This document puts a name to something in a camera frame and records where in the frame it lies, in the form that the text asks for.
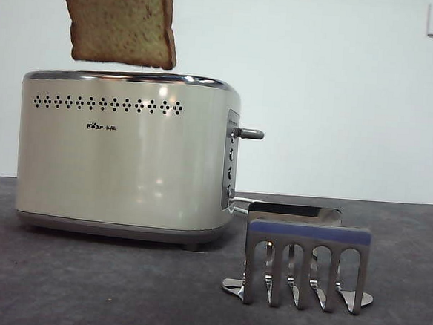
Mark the grey toaster lever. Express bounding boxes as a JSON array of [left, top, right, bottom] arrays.
[[235, 127, 265, 142]]

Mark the white toaster power cord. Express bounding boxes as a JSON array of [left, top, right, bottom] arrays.
[[231, 196, 254, 217]]

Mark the stainless steel toast rack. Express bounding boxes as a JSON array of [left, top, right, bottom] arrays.
[[220, 199, 381, 317]]

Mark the brown-crusted bread slice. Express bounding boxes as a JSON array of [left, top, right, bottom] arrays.
[[54, 0, 182, 72]]

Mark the cream two-slot toaster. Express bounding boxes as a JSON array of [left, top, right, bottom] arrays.
[[10, 63, 245, 255]]

